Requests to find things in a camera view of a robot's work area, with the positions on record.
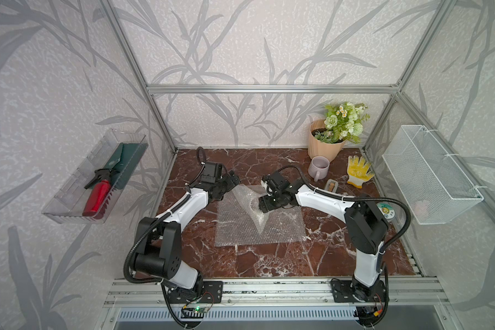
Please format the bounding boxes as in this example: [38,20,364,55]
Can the pale pink mug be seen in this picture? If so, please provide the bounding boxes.
[308,156,330,182]

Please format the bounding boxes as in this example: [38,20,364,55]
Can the white wire mesh basket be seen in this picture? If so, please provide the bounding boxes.
[382,125,484,226]

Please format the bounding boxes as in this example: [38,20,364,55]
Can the aluminium mounting rail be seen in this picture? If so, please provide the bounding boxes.
[103,276,450,308]

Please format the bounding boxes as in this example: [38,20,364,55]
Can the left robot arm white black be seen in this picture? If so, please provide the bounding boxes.
[123,162,241,296]

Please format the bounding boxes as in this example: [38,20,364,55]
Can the red handled pruning shears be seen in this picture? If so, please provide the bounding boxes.
[82,169,119,219]

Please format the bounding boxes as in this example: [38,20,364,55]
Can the yellow work glove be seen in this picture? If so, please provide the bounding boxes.
[347,155,375,188]

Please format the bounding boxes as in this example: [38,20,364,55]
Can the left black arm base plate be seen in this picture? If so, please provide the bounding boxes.
[167,280,224,304]

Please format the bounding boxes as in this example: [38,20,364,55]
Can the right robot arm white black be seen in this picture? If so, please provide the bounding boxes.
[258,165,412,289]

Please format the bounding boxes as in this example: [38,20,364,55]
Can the green tape roll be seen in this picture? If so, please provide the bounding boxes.
[377,202,396,221]

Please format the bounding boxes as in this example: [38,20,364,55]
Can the green garden trowel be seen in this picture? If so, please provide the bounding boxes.
[105,143,147,190]

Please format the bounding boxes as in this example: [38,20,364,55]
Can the clear bubble wrap sheet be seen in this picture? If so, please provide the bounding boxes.
[214,184,307,247]

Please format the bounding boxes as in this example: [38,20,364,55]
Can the small grey tray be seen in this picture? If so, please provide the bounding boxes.
[324,179,339,193]

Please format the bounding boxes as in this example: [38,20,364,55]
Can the terracotta flower pot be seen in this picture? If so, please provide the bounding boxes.
[308,120,346,162]

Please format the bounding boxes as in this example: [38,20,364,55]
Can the green white artificial flowers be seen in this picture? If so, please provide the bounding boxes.
[312,102,370,144]

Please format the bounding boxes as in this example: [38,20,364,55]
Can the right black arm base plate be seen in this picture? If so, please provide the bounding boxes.
[329,279,389,303]

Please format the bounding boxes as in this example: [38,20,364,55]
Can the clear plastic wall bin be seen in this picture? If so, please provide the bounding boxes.
[42,129,149,224]

